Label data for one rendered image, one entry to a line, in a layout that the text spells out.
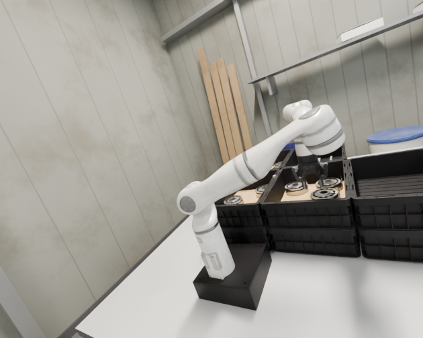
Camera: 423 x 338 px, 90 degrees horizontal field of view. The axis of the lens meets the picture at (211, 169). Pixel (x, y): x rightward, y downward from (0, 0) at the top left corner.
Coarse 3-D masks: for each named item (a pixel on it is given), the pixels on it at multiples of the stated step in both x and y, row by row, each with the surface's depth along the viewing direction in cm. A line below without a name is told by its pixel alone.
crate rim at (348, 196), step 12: (288, 168) 109; (276, 180) 98; (348, 180) 76; (348, 192) 68; (264, 204) 80; (276, 204) 77; (288, 204) 75; (300, 204) 73; (312, 204) 71; (324, 204) 69; (336, 204) 67; (348, 204) 65
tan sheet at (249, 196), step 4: (236, 192) 127; (240, 192) 125; (244, 192) 123; (248, 192) 121; (252, 192) 119; (244, 196) 117; (248, 196) 116; (252, 196) 114; (256, 196) 112; (244, 200) 113; (248, 200) 112; (252, 200) 110; (256, 200) 108
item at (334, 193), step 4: (320, 188) 91; (324, 188) 90; (328, 188) 89; (332, 188) 88; (312, 192) 90; (316, 192) 89; (332, 192) 85; (336, 192) 84; (312, 196) 87; (316, 196) 87; (320, 196) 85; (324, 196) 84; (328, 196) 83; (332, 196) 82
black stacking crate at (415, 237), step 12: (360, 240) 76; (372, 240) 66; (384, 240) 65; (396, 240) 63; (408, 240) 62; (420, 240) 60; (372, 252) 68; (384, 252) 66; (396, 252) 64; (408, 252) 63; (420, 252) 61
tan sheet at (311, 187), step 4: (308, 184) 106; (312, 184) 105; (308, 188) 102; (312, 188) 101; (308, 192) 98; (340, 192) 89; (344, 192) 88; (284, 196) 102; (288, 196) 101; (292, 196) 100; (296, 196) 98; (300, 196) 97; (304, 196) 96; (308, 196) 95; (340, 196) 86; (344, 196) 85; (284, 200) 99; (288, 200) 98; (292, 200) 96; (296, 200) 95; (300, 200) 94
